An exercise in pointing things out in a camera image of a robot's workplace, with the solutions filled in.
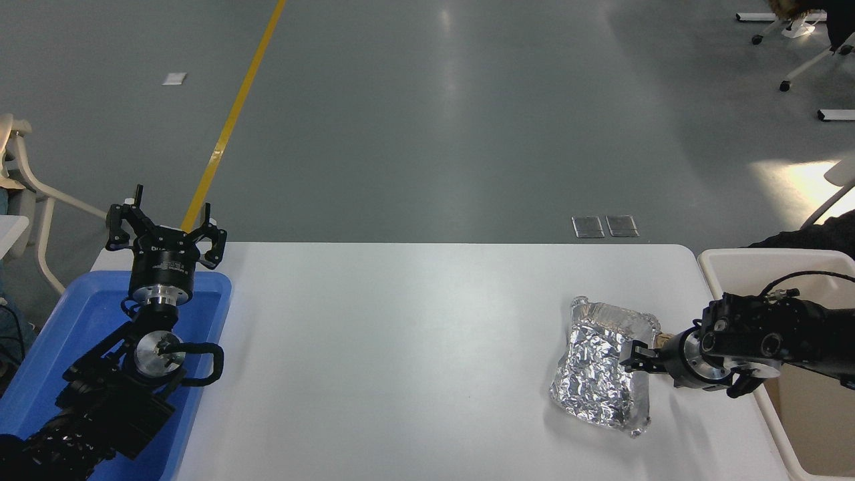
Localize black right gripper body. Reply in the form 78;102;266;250
663;327;705;389

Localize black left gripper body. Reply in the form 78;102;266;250
130;228;201;290

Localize silver foil plate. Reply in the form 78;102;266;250
549;296;662;439

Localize blue plastic tray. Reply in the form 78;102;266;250
0;270;233;481

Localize large pale bin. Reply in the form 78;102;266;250
698;249;855;481

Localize cream plastic chair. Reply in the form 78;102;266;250
0;114;111;295

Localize white side table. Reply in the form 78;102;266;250
0;214;31;261

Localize person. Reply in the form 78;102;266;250
0;186;35;395
747;210;855;259

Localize white rolling office chair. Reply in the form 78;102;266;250
751;10;855;93

